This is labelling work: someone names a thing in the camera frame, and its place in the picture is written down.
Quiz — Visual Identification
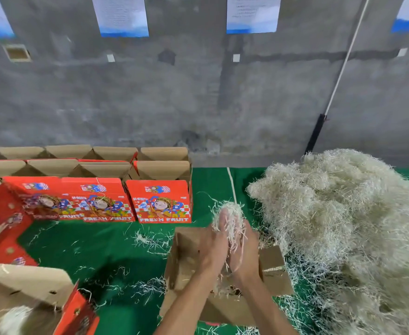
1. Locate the person's right hand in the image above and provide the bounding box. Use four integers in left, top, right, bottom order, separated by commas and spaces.
229, 218, 263, 288

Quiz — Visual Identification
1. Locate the person's left hand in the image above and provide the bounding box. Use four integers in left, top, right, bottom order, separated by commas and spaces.
197, 208, 232, 277

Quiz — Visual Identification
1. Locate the pile of shredded paper filler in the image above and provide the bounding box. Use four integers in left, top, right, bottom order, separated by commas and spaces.
245, 148, 409, 335

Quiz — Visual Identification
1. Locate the group of red fruit boxes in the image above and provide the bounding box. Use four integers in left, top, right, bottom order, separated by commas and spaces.
0, 146, 193, 225

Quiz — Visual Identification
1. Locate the person's left forearm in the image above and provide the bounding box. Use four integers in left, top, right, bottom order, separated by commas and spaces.
153, 268, 224, 335

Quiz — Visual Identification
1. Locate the person's right forearm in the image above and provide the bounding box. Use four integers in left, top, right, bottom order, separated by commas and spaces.
236, 275, 300, 335

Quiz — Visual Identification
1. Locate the white pole with black grip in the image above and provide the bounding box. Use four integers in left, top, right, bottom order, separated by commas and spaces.
303, 0, 371, 155

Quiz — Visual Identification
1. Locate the yellow framed wall plate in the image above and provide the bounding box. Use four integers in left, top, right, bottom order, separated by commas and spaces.
2, 44, 33, 63

